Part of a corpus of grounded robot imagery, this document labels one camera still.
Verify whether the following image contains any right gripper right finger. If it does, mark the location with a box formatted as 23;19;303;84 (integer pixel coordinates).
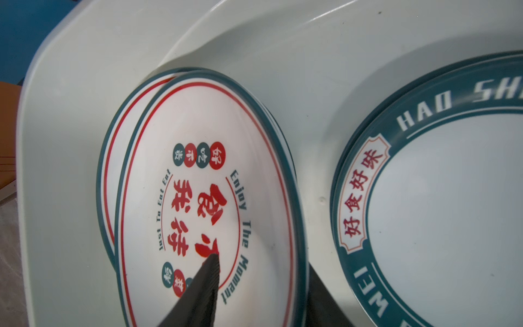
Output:
305;264;354;327

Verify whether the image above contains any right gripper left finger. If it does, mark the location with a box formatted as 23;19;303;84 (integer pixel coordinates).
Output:
159;254;220;326

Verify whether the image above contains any green lettered plate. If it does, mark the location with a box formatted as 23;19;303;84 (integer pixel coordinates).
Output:
330;52;522;326

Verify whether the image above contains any plate with red coin pattern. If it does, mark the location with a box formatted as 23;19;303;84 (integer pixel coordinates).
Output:
95;67;197;266

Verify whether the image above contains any white plastic bin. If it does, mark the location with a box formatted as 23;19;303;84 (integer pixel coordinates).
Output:
16;1;522;326

